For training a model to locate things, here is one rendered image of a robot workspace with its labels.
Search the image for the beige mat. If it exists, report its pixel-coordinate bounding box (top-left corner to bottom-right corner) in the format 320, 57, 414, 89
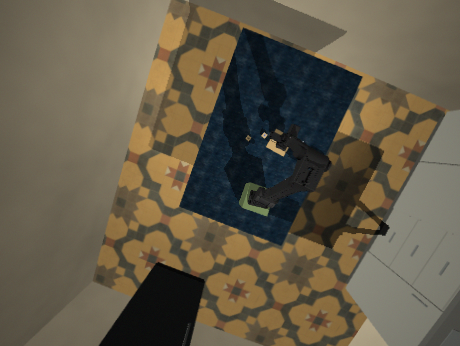
266, 129, 289, 156

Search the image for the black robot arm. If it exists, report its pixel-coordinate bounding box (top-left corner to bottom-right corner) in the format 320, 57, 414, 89
248, 124, 332, 209

